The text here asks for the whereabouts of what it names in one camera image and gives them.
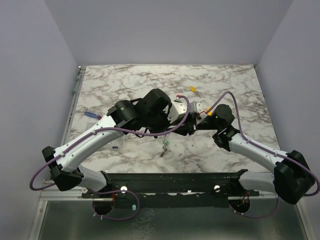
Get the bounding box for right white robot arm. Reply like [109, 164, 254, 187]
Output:
[194, 103, 316, 205]

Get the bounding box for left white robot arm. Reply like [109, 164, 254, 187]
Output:
[42, 88, 191, 198]

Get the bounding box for clear plastic screw box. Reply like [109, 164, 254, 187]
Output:
[114, 135, 126, 149]

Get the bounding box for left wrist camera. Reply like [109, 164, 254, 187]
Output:
[166, 99, 187, 124]

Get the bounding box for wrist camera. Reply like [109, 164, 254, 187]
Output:
[189, 101, 204, 120]
[166, 99, 187, 124]

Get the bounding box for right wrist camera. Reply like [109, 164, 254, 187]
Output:
[189, 101, 204, 120]

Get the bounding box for yellow handled screwdriver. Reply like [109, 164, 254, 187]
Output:
[189, 86, 201, 98]

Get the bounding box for orange handled screwdriver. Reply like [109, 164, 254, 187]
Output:
[205, 107, 212, 116]

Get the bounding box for blue handled screwdriver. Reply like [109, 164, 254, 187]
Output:
[84, 111, 102, 120]

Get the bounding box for black mounting rail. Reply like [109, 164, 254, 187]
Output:
[82, 170, 259, 208]

